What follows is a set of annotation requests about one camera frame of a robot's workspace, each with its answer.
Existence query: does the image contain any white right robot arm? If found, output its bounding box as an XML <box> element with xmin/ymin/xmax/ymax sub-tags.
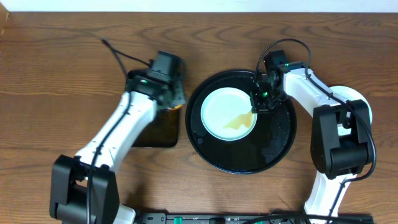
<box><xmin>251</xmin><ymin>60</ymin><xmax>377</xmax><ymax>223</ymax></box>

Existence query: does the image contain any green and yellow sponge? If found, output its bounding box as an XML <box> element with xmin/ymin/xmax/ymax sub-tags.
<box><xmin>168</xmin><ymin>104</ymin><xmax>183</xmax><ymax>111</ymax></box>

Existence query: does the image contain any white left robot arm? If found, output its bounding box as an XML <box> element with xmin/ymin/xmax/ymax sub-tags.
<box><xmin>49</xmin><ymin>68</ymin><xmax>185</xmax><ymax>223</ymax></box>

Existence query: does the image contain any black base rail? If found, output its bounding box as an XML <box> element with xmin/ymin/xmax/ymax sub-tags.
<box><xmin>133</xmin><ymin>213</ymin><xmax>374</xmax><ymax>224</ymax></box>

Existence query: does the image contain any mint green plate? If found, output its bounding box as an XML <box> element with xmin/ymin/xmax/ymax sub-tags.
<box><xmin>200</xmin><ymin>87</ymin><xmax>257</xmax><ymax>141</ymax></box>
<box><xmin>330</xmin><ymin>85</ymin><xmax>373</xmax><ymax>123</ymax></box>

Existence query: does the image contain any black rectangular water tray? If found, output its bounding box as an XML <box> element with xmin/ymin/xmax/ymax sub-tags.
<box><xmin>132</xmin><ymin>70</ymin><xmax>184</xmax><ymax>149</ymax></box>

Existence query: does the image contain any black round serving tray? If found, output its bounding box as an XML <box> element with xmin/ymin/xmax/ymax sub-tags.
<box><xmin>185</xmin><ymin>69</ymin><xmax>297</xmax><ymax>174</ymax></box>

